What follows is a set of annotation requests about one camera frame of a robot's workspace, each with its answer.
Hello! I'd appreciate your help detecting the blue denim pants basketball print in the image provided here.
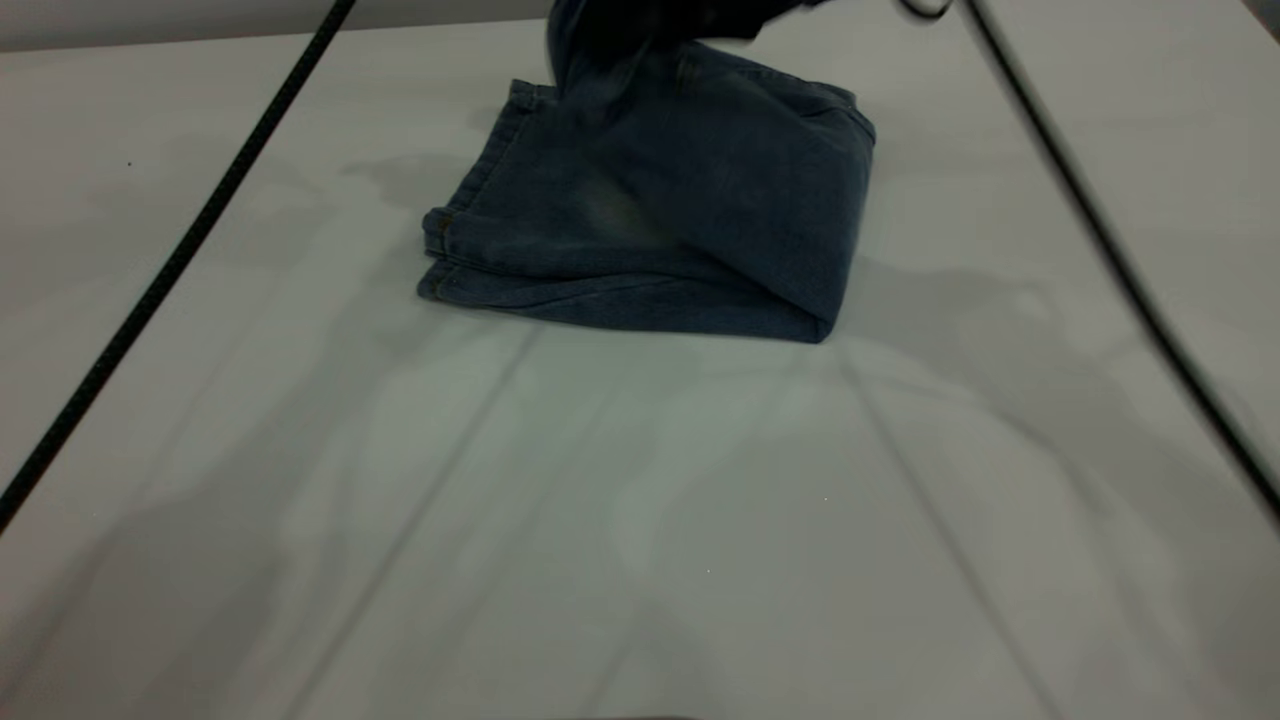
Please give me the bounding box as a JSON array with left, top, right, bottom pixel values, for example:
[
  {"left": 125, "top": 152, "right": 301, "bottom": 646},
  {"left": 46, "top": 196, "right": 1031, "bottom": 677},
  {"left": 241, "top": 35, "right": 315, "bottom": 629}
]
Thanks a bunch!
[{"left": 416, "top": 0, "right": 878, "bottom": 345}]

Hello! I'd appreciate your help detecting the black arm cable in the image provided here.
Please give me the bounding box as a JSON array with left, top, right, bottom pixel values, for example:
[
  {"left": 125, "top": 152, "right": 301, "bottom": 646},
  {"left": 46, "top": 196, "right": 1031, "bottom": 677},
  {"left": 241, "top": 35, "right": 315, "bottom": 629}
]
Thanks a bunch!
[
  {"left": 895, "top": 0, "right": 1280, "bottom": 523},
  {"left": 0, "top": 0, "right": 359, "bottom": 533}
]

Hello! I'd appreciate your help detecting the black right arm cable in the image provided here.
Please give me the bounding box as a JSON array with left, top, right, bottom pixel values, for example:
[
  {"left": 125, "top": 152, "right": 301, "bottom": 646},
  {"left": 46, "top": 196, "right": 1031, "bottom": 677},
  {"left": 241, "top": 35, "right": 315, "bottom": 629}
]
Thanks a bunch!
[{"left": 895, "top": 0, "right": 1280, "bottom": 523}]

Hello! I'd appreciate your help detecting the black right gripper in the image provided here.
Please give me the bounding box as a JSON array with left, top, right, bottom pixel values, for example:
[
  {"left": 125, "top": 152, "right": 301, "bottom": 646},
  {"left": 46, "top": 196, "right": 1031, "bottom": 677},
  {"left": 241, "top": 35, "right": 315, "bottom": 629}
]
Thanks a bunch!
[{"left": 600, "top": 0, "right": 833, "bottom": 45}]

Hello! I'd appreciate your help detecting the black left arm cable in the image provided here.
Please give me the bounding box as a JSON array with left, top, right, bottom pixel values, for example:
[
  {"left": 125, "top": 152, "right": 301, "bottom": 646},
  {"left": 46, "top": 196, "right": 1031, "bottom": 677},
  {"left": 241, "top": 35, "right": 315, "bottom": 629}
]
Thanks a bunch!
[{"left": 0, "top": 0, "right": 359, "bottom": 533}]

